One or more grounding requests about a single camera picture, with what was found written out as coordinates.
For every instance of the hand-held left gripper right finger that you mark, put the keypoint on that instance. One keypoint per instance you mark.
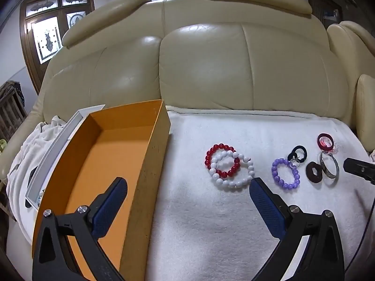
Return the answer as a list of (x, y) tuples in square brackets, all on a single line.
[(268, 207)]

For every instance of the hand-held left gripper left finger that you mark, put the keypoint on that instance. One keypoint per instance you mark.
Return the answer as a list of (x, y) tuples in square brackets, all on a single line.
[(110, 207)]

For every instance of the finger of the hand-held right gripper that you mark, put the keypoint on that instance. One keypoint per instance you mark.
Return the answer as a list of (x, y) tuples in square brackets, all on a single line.
[(359, 168)]

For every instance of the silver bangle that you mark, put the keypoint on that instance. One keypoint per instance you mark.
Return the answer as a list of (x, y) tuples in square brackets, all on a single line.
[(336, 169)]

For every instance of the clear pink hair clip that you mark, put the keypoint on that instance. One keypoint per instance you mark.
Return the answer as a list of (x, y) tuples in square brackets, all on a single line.
[(335, 149)]

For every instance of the orange cardboard box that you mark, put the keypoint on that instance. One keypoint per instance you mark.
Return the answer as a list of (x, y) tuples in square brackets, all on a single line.
[(96, 164)]

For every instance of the dark maroon scrunchie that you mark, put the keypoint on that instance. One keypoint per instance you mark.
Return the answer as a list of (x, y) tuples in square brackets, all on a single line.
[(309, 174)]

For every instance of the white towel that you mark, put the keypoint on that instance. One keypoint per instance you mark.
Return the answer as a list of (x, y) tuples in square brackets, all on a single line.
[(205, 210)]

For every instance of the white box lid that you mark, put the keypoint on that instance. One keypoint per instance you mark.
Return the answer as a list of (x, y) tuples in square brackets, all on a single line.
[(58, 143)]

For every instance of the white crumpled cloth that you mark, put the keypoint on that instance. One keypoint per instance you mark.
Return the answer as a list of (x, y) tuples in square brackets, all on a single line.
[(26, 152)]

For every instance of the cream leather sofa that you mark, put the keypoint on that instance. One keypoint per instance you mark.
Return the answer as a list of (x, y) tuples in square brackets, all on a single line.
[(205, 64)]

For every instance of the dark wooden cabinet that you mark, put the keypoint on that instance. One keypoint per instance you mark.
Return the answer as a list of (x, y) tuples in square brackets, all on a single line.
[(325, 3)]

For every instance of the wooden door with glass panes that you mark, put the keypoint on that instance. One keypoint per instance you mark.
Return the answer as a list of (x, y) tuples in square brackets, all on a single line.
[(29, 49)]

